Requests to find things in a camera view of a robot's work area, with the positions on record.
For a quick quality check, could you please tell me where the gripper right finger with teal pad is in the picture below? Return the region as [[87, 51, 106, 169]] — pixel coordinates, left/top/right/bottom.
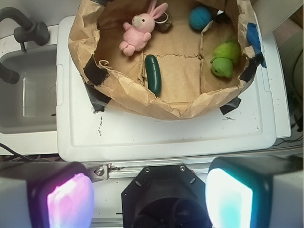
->
[[205, 155, 304, 228]]

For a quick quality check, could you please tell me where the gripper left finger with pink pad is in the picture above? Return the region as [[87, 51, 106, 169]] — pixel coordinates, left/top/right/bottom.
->
[[0, 161, 95, 228]]

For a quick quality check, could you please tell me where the pink plush bunny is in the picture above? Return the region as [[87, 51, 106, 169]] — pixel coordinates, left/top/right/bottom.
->
[[119, 0, 168, 57]]

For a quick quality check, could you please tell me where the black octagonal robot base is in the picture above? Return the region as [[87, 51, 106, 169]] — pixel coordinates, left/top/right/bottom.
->
[[121, 165, 213, 228]]

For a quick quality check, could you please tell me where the white plastic tray lid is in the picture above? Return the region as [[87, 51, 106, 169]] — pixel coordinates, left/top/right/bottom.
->
[[56, 16, 276, 162]]

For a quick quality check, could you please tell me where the white sink basin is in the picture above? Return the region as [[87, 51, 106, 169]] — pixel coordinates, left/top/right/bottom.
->
[[0, 45, 57, 134]]

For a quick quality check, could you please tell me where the green plush toy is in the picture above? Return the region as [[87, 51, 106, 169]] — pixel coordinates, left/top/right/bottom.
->
[[210, 40, 241, 78]]

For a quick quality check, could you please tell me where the crumpled brown paper bag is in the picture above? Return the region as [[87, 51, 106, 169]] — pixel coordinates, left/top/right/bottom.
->
[[68, 0, 263, 120]]

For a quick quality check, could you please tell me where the dark green toy cucumber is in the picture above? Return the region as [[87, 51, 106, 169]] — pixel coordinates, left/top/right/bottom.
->
[[144, 55, 162, 96]]

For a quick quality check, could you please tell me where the grey faucet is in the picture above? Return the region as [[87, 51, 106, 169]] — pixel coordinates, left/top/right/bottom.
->
[[0, 7, 50, 85]]

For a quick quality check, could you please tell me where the blue knitted ball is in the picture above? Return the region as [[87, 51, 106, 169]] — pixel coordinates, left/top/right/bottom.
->
[[189, 6, 212, 30]]

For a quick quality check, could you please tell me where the metal corner bracket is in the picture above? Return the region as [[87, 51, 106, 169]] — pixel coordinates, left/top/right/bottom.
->
[[86, 164, 109, 183]]

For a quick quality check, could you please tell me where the aluminium frame rail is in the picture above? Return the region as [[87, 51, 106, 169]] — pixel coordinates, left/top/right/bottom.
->
[[84, 162, 211, 179]]

